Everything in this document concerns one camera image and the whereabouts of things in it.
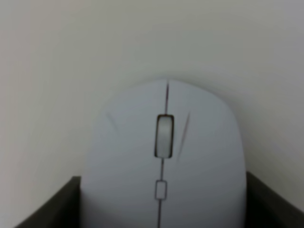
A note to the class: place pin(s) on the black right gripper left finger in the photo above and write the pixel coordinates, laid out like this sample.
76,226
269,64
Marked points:
60,211

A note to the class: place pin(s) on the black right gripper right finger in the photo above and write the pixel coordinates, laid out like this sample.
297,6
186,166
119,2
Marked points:
266,209

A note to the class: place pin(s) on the white wireless computer mouse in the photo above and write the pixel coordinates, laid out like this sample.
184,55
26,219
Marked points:
165,154

